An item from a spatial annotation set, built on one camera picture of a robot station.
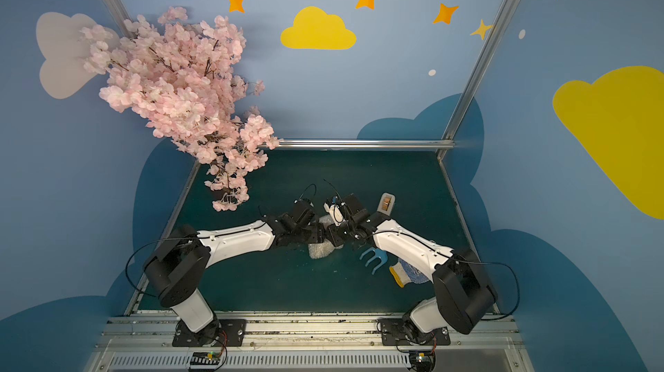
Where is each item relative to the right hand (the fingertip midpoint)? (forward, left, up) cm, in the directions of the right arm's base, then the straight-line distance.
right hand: (336, 229), depth 86 cm
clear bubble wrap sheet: (-7, +5, -2) cm, 8 cm away
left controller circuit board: (-38, +36, -12) cm, 54 cm away
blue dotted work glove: (-10, -24, -10) cm, 28 cm away
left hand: (+1, +5, -4) cm, 7 cm away
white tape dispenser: (+15, -19, -5) cm, 25 cm away
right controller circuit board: (-34, -27, -13) cm, 45 cm away
